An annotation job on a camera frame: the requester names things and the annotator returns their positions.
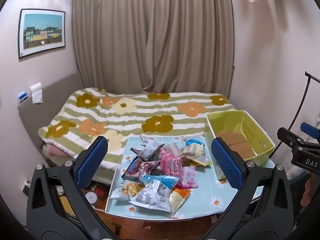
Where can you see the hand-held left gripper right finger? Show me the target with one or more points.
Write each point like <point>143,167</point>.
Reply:
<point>226,162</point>

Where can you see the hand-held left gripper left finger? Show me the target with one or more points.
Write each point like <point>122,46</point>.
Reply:
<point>91,162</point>

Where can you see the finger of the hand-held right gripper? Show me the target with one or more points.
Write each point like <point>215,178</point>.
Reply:
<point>308,128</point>
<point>287,135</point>

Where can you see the gold snack packet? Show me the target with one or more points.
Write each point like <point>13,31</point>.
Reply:
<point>200,163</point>

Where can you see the green cardboard box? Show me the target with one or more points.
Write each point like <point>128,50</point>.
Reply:
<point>260,135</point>

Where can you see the blue white yellow snack packet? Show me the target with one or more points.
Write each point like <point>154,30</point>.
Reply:
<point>195,150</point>

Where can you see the small pink white packet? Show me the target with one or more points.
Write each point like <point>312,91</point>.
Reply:
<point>189,177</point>

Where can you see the white chip picture packet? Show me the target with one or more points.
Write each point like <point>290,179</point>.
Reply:
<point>125,188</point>

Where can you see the pink snack packet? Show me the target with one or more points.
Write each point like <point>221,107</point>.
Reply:
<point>171,166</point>

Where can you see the black white triangular packet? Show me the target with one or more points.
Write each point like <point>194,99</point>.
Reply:
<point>145,147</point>

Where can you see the orange yellow snack packet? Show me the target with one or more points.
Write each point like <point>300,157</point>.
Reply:
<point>181,196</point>

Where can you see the white grey print packet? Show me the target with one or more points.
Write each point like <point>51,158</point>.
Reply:
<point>150,197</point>

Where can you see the person's right hand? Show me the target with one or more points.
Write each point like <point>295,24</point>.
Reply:
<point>307,192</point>

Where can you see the red item under table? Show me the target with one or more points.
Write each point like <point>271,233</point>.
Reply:
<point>100,189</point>

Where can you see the white tape roll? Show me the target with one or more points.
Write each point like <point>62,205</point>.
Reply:
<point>91,197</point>

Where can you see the black curved pole stand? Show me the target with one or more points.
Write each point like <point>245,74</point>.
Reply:
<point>305,92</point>

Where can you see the pink bedding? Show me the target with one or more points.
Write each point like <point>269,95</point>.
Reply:
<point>55,151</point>

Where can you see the grey padded headboard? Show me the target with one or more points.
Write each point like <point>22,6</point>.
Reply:
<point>57,90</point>

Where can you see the floral striped blanket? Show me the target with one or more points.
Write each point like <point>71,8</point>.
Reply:
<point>150,105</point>

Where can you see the white tissue sheet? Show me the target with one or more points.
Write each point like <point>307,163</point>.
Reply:
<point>36,92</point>

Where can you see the framed picture of houses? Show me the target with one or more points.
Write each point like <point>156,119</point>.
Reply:
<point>42,30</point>

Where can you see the beige curtain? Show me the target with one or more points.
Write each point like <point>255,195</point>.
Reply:
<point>150,30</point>

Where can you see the blue and white wall holder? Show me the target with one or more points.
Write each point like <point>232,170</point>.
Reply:
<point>23,97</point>

